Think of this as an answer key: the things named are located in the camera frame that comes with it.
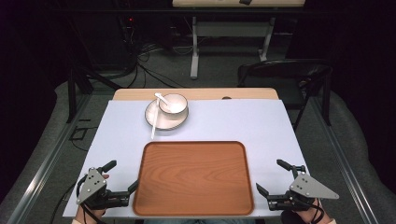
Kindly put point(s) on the grey metal table frame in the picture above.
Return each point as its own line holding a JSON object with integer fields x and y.
{"x": 195, "y": 56}

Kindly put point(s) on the small dark object on desk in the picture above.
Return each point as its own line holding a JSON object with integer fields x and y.
{"x": 245, "y": 2}

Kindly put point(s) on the black metal stand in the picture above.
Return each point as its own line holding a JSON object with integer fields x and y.
{"x": 72, "y": 93}

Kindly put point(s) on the person's right hand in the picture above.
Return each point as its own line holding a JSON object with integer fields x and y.
{"x": 308, "y": 214}

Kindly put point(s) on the person's left hand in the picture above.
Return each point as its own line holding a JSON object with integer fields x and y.
{"x": 91, "y": 214}

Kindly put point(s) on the brown wooden tray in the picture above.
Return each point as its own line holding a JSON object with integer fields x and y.
{"x": 193, "y": 179}

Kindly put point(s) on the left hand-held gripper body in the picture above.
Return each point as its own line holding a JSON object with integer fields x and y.
{"x": 91, "y": 186}

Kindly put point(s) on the white bowl dark rim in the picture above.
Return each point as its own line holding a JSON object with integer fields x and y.
{"x": 179, "y": 105}

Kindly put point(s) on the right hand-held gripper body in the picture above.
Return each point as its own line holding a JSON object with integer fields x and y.
{"x": 306, "y": 188}

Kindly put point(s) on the white ceramic spoon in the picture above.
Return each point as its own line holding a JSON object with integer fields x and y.
{"x": 162, "y": 99}

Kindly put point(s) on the dark device with red light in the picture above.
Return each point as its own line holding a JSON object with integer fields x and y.
{"x": 130, "y": 20}

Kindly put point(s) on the black chair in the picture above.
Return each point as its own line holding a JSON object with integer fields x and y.
{"x": 286, "y": 70}

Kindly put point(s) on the white plate dark rim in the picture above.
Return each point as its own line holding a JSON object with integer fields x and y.
{"x": 152, "y": 116}

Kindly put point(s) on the white table mat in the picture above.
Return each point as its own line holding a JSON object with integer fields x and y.
{"x": 236, "y": 124}

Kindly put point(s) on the light wooden table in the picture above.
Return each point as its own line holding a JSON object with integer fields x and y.
{"x": 202, "y": 93}

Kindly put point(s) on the aluminium floor rail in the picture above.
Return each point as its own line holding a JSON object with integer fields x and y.
{"x": 345, "y": 161}
{"x": 46, "y": 161}

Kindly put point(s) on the white chopstick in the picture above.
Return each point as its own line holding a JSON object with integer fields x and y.
{"x": 154, "y": 123}

